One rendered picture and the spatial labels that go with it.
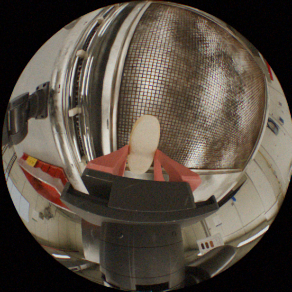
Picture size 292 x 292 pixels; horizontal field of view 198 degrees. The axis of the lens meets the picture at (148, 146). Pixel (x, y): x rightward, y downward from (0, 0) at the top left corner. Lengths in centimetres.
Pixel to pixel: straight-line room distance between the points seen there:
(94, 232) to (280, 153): 401
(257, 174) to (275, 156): 96
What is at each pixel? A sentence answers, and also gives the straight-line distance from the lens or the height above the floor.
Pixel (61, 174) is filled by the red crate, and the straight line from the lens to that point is 44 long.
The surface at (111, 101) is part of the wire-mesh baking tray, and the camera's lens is 16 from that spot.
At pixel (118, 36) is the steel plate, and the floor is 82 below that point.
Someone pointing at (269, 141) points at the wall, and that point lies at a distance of 359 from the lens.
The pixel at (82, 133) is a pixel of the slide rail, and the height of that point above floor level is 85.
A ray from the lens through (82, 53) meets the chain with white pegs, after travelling 24.
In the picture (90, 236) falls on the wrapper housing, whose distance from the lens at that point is 75.
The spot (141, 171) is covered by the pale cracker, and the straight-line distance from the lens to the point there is 15.
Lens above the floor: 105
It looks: 55 degrees down
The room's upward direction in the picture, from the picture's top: 162 degrees clockwise
